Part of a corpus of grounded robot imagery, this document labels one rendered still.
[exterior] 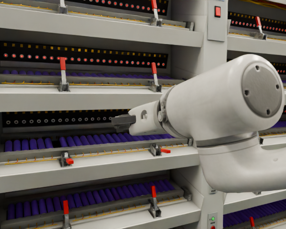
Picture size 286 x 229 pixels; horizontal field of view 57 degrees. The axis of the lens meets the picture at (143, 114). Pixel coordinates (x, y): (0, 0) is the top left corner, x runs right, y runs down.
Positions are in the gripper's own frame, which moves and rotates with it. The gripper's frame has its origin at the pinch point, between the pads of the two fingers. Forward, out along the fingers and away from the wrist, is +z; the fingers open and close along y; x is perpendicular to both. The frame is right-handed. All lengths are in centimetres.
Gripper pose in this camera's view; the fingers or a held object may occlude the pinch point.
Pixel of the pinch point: (139, 123)
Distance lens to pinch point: 56.2
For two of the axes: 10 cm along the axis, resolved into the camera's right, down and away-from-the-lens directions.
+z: -4.3, 1.4, 8.9
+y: 9.0, -0.3, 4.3
